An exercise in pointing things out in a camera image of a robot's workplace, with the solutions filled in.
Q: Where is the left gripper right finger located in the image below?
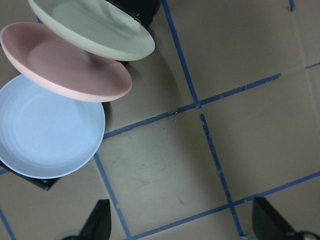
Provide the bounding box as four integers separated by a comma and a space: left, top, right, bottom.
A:
251, 197, 304, 240

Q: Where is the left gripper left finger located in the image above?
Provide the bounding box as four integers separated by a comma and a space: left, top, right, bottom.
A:
78, 199, 112, 240

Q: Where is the blue plate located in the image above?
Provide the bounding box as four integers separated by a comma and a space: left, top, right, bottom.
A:
0, 75, 105, 179

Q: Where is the pink plate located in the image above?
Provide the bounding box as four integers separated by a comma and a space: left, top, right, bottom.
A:
0, 22, 133, 103

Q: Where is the cream plate in rack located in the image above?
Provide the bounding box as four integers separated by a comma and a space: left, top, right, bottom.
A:
28, 0, 155, 61

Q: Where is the black dish rack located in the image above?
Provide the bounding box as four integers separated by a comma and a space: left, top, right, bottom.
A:
0, 0, 160, 190

